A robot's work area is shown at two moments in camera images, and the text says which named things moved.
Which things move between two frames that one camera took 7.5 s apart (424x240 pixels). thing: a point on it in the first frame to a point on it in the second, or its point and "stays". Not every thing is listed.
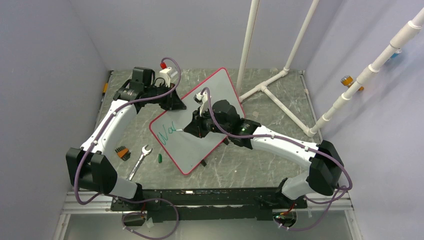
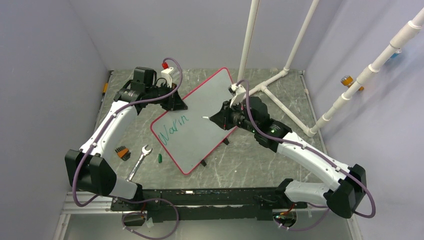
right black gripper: x=199 y=120 to x=223 y=120
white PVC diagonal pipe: x=406 y=34 stays
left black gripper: x=177 y=104 stays
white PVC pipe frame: x=263 y=86 stays
